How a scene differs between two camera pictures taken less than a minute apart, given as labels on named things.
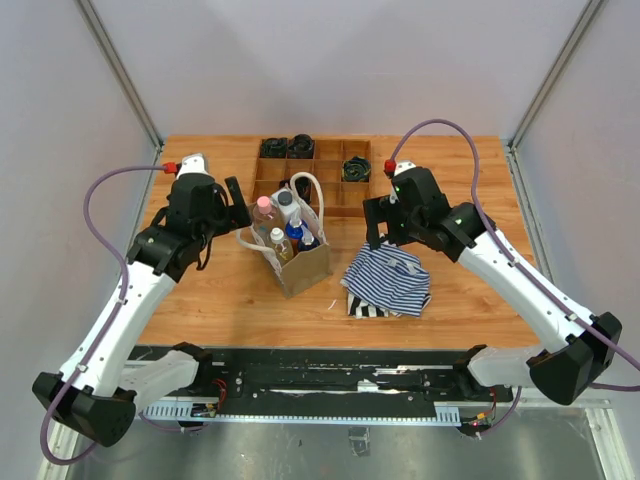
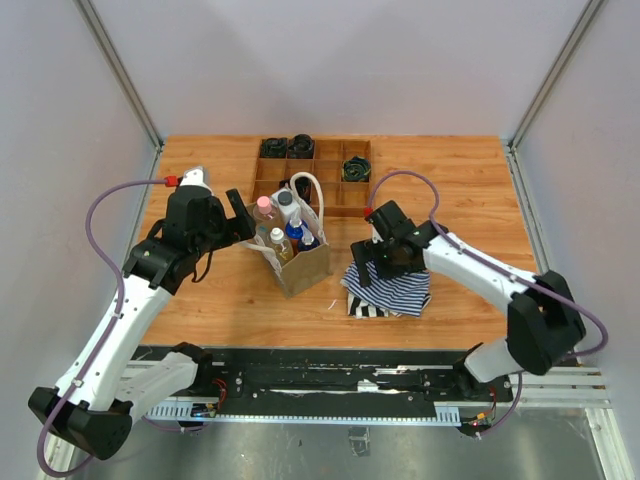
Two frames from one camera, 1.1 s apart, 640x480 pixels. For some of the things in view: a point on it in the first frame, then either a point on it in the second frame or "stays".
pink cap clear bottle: x=265 y=216 stays
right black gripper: x=376 y=210 → x=367 y=250
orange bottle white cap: x=294 y=231 stays
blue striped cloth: x=391 y=278 stays
